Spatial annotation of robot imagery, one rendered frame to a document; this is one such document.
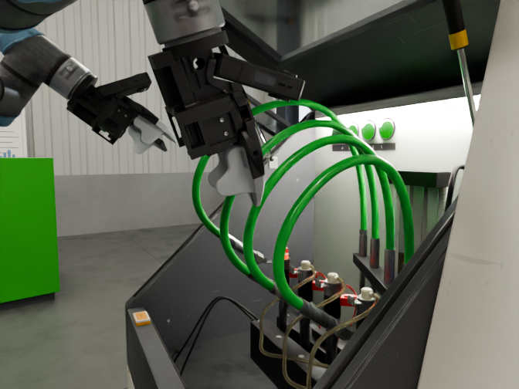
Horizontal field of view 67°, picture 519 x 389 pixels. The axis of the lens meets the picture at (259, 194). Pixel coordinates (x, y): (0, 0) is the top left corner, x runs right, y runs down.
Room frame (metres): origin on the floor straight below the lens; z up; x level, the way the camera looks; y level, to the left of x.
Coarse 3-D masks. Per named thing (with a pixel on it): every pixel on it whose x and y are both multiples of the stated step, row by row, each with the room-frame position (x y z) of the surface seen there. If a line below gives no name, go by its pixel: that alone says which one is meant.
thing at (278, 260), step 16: (352, 160) 0.52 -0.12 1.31; (368, 160) 0.53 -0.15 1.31; (384, 160) 0.54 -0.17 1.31; (320, 176) 0.50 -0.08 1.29; (400, 176) 0.56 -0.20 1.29; (304, 192) 0.49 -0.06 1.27; (400, 192) 0.56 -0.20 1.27; (288, 224) 0.48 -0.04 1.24; (288, 288) 0.48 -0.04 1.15; (304, 304) 0.48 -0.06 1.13; (320, 320) 0.49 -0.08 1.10; (336, 320) 0.51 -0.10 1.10; (336, 336) 0.52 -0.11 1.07
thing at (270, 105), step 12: (264, 108) 0.73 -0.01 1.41; (312, 108) 0.78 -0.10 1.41; (324, 108) 0.79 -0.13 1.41; (336, 120) 0.80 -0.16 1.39; (348, 144) 0.82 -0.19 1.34; (204, 156) 0.68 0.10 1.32; (204, 168) 0.68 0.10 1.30; (360, 168) 0.83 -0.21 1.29; (360, 180) 0.83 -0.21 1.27; (192, 192) 0.68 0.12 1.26; (360, 192) 0.84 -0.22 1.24; (360, 204) 0.84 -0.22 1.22; (204, 216) 0.68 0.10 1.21; (216, 228) 0.69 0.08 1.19
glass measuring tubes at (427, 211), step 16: (416, 176) 0.77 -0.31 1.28; (432, 176) 0.73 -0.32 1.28; (448, 176) 0.74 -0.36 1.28; (416, 192) 0.78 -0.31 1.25; (432, 192) 0.74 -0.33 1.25; (400, 208) 0.81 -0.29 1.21; (416, 208) 0.77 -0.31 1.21; (432, 208) 0.74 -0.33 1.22; (400, 224) 0.81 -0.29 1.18; (416, 224) 0.77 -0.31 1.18; (432, 224) 0.74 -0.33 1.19; (400, 240) 0.81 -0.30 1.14; (416, 240) 0.77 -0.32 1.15; (400, 256) 0.81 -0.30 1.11
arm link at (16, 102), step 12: (0, 72) 0.74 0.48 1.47; (12, 72) 0.74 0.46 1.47; (12, 84) 0.74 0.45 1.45; (24, 84) 0.76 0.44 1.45; (36, 84) 0.78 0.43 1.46; (12, 96) 0.73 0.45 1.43; (24, 96) 0.77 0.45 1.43; (0, 108) 0.72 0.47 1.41; (12, 108) 0.76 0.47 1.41; (0, 120) 0.76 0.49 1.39; (12, 120) 0.78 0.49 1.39
